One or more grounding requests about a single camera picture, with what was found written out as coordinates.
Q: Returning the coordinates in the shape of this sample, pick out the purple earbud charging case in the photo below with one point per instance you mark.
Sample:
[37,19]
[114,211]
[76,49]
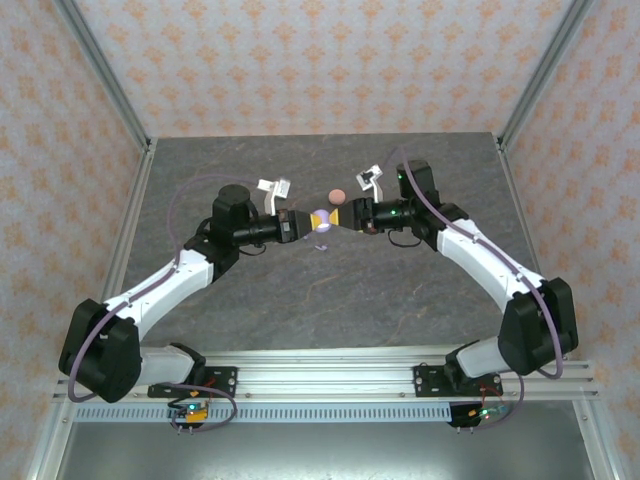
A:
[322,220]

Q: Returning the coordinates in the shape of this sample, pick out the aluminium frame post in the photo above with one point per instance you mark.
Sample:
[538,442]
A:
[547,65]
[103,65]

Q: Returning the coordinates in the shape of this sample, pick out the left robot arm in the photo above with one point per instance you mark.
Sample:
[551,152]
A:
[160,285]

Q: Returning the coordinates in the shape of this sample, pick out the aluminium frame strut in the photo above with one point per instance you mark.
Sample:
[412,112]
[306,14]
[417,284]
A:
[597,445]
[50,445]

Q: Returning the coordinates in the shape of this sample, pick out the pink earbud charging case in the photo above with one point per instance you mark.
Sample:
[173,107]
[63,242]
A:
[336,196]

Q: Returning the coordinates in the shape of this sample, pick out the aluminium mounting rail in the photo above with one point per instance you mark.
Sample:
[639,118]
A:
[325,380]

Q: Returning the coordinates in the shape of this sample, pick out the aluminium table side rail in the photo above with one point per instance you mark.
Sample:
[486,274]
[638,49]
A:
[141,175]
[510,175]

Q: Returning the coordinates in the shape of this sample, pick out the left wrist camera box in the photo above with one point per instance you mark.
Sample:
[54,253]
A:
[272,197]

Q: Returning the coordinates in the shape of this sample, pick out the grey metal shelf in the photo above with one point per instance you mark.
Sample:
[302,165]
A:
[320,455]

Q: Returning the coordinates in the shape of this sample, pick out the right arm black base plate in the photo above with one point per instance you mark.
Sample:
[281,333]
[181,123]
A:
[427,382]

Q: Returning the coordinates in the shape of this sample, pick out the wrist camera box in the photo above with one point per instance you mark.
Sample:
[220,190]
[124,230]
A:
[272,197]
[376,192]

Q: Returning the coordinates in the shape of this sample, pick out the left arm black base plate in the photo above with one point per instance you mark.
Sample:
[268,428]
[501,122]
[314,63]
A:
[222,382]

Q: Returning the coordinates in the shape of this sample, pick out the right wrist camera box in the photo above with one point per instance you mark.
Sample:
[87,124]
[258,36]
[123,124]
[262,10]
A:
[376,192]

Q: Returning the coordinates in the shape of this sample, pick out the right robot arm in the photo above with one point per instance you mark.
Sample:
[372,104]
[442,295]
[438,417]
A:
[480,260]

